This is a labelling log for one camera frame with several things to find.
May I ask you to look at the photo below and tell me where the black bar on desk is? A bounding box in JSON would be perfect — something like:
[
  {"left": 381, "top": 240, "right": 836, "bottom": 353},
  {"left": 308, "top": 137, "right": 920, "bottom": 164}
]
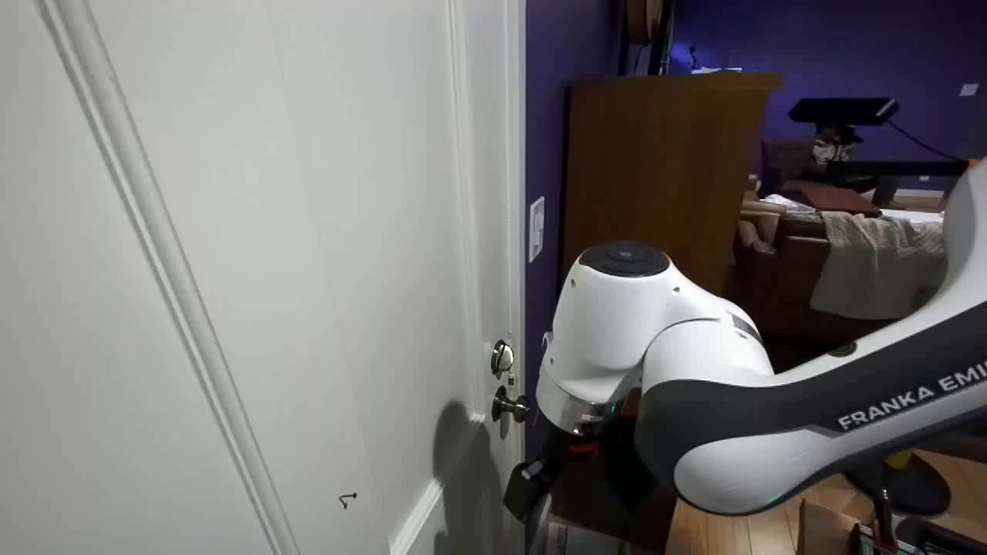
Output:
[{"left": 821, "top": 156, "right": 973, "bottom": 195}]

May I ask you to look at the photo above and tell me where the silver deadbolt thumb lock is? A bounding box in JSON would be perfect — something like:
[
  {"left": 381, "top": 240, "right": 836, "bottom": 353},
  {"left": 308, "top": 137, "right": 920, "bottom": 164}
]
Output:
[{"left": 488, "top": 337, "right": 519, "bottom": 381}]

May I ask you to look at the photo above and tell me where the dark metal door knob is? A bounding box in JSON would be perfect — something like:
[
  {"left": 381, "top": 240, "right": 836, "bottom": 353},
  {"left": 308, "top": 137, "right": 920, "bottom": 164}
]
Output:
[{"left": 488, "top": 385, "right": 533, "bottom": 430}]

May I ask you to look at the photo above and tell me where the beige draped cloth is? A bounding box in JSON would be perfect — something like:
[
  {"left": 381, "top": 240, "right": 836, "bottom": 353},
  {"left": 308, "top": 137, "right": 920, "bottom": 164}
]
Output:
[{"left": 809, "top": 206, "right": 951, "bottom": 324}]

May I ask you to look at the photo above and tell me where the black camera on stand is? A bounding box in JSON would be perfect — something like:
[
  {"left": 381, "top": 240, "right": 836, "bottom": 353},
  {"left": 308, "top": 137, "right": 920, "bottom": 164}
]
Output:
[{"left": 788, "top": 95, "right": 903, "bottom": 167}]

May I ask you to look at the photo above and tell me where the brown wooden cabinet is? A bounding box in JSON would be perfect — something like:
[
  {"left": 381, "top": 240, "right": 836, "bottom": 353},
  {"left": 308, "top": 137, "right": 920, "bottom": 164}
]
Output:
[{"left": 563, "top": 70, "right": 784, "bottom": 303}]

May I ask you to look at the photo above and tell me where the brown cardboard box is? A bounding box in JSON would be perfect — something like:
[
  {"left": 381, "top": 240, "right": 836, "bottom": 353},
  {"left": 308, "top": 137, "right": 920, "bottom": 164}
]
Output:
[{"left": 799, "top": 496, "right": 878, "bottom": 555}]

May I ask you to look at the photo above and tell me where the white panelled door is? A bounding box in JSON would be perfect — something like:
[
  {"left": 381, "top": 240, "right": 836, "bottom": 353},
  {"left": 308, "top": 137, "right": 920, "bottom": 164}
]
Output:
[{"left": 0, "top": 0, "right": 529, "bottom": 555}]

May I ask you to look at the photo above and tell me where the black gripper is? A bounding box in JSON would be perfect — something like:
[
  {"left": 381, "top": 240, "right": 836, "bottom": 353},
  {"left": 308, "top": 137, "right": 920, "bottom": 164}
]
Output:
[{"left": 499, "top": 452, "right": 568, "bottom": 527}]

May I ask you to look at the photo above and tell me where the white wall light switch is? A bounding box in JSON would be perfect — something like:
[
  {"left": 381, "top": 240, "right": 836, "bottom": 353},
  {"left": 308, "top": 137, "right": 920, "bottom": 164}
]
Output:
[{"left": 526, "top": 195, "right": 549, "bottom": 266}]

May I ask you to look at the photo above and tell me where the black round stand base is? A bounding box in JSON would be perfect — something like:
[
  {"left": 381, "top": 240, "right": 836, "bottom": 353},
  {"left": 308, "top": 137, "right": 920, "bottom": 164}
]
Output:
[{"left": 841, "top": 447, "right": 957, "bottom": 518}]

